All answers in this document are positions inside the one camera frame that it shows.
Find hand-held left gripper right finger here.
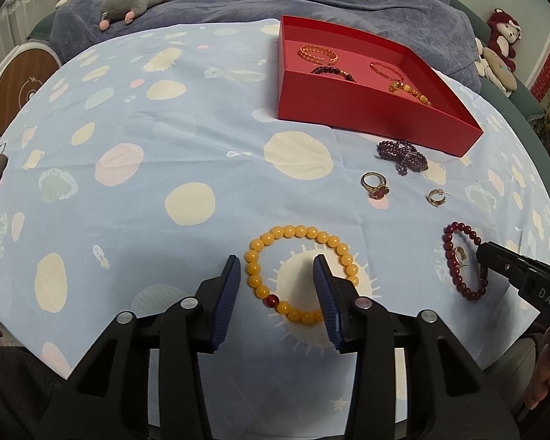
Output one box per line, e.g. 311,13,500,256
312,254,521,440

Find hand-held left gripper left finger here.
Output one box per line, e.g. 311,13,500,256
37,255,242,440

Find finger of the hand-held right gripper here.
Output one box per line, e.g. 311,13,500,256
476,241,550,327

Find dark red bead bracelet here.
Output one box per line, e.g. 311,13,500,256
442,222,489,302

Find yellow bead bracelet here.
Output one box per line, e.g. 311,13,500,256
244,224,360,326

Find red cardboard box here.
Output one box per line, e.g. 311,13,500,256
276,15,484,157

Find person's right hand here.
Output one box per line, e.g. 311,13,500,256
522,323,550,411

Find light blue spotted cloth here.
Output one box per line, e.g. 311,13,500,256
0,18,550,428

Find beige plush toy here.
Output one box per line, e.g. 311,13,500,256
475,36,518,97

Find dark cloth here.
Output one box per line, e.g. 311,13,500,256
0,345,75,440

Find red monkey plush toy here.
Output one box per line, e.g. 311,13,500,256
487,8,524,72

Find white device with round wooden face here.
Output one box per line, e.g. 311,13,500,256
0,39,63,148

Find grey plush mouse toy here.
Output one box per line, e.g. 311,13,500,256
98,0,174,32

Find gold ring with red flower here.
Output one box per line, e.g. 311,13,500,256
360,171,391,201

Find purple bead bracelet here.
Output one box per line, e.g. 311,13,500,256
376,139,429,177

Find amber bead bracelet with charm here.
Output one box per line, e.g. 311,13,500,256
388,80,433,108

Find dark brown bead bracelet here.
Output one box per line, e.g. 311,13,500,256
310,66,356,84

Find thin red gold bracelet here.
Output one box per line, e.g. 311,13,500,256
369,61,402,81

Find orange amber chip bracelet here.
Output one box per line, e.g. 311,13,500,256
297,44,339,66

